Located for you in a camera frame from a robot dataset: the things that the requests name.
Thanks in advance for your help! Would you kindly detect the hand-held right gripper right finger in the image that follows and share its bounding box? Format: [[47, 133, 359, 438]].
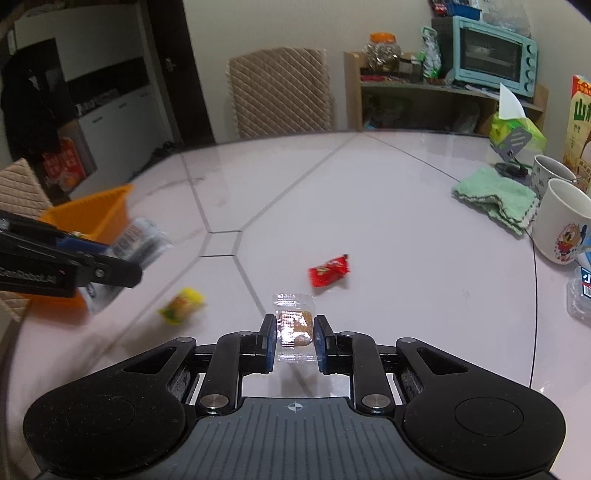
[[314, 315, 469, 414]]

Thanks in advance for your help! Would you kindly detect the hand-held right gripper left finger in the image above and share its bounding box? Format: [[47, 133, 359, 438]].
[[122, 314, 279, 415]]

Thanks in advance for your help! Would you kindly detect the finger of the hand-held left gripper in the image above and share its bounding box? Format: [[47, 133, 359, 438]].
[[55, 230, 112, 256], [69, 253, 144, 289]]

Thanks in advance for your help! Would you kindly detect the brown candy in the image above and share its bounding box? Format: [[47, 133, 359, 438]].
[[272, 292, 317, 365]]

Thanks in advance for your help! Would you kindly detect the orange plastic tray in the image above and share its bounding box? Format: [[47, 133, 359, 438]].
[[18, 184, 134, 315]]

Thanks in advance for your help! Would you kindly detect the silver snack packet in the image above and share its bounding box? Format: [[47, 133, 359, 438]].
[[87, 217, 172, 315]]

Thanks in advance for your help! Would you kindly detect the yellow snack packet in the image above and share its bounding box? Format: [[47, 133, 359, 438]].
[[158, 287, 206, 326]]

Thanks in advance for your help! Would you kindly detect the small red dark-edged candy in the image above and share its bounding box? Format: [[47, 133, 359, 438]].
[[308, 254, 352, 289]]

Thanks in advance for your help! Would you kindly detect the beige quilted chair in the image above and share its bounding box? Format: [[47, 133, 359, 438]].
[[0, 158, 54, 334], [226, 47, 334, 140]]

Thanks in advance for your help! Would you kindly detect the red printed carton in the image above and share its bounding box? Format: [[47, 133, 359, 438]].
[[44, 137, 88, 191]]

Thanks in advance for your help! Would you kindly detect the white cabinet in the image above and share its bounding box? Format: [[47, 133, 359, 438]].
[[13, 0, 180, 195]]

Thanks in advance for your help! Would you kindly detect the dark hanging clothing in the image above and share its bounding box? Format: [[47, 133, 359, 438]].
[[0, 38, 80, 156]]

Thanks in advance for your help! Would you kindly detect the dark door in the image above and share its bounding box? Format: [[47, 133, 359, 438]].
[[139, 0, 216, 149]]

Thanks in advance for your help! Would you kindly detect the green cloth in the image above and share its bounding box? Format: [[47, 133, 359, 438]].
[[451, 166, 539, 236]]

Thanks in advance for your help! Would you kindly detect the wooden shelf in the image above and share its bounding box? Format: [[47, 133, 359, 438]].
[[344, 50, 550, 136]]

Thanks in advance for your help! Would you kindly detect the clear plastic container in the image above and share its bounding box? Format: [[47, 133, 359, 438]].
[[567, 265, 591, 329]]

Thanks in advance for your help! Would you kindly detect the white cartoon mug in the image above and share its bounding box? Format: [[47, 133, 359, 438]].
[[531, 178, 591, 265]]

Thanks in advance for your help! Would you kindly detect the grey phone stand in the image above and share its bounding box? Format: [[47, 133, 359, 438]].
[[493, 127, 532, 179]]

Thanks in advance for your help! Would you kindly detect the green tissue box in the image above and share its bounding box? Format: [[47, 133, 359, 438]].
[[489, 83, 546, 156]]

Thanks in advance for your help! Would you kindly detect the patterned mug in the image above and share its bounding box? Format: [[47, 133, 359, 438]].
[[530, 154, 581, 200]]

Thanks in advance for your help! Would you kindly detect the orange-lidded glass jar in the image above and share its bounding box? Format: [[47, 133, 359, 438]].
[[362, 32, 400, 75]]

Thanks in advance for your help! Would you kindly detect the green snack bag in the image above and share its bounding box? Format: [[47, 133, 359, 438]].
[[419, 26, 443, 82]]

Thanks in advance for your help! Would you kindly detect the turquoise toaster oven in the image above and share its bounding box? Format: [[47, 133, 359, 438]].
[[450, 15, 539, 103]]

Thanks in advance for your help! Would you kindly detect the yellow green printed box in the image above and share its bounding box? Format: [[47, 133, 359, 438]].
[[562, 75, 591, 195]]

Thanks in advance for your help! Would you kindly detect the blue basket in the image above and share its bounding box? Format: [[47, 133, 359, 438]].
[[429, 0, 484, 19]]

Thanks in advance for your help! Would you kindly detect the clear plastic bag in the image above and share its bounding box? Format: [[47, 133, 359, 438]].
[[480, 0, 532, 38]]

